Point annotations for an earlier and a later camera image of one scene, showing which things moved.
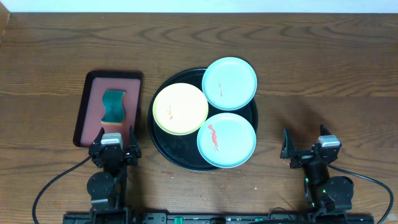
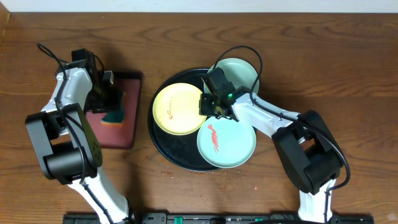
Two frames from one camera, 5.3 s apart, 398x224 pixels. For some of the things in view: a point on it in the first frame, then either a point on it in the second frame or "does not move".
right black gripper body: x=300 y=160 to x=208 y=107
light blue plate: x=229 y=83 does not move
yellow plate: x=180 y=109 does not move
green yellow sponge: x=114 y=102 does not move
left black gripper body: x=114 y=154 to x=109 y=104
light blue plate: x=226 y=140 does not move
